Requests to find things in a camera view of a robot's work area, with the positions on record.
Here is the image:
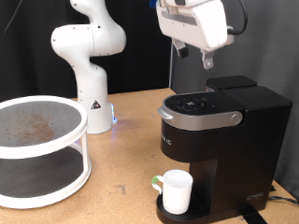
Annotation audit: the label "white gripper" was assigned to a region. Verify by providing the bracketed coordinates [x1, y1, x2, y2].
[155, 0, 235, 71]

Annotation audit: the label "black Keurig coffee machine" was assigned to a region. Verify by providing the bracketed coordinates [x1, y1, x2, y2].
[155, 75, 293, 224]

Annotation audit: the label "white mug green-taped handle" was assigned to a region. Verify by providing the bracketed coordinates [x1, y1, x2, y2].
[151, 169, 194, 216]

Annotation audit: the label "black curtain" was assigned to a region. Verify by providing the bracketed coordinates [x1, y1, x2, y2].
[0, 0, 176, 104]

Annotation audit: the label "grey divider panel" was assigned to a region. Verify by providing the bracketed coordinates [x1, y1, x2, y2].
[169, 0, 299, 200]

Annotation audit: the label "white two-tier turntable rack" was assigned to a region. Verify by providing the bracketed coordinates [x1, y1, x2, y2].
[0, 94, 93, 210]

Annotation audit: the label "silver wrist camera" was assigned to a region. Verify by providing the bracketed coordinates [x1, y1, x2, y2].
[159, 0, 190, 7]

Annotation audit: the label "braided grey power cable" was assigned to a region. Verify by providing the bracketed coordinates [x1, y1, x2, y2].
[267, 194, 299, 206]

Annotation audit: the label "black strap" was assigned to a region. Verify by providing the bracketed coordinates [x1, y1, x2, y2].
[239, 206, 269, 224]

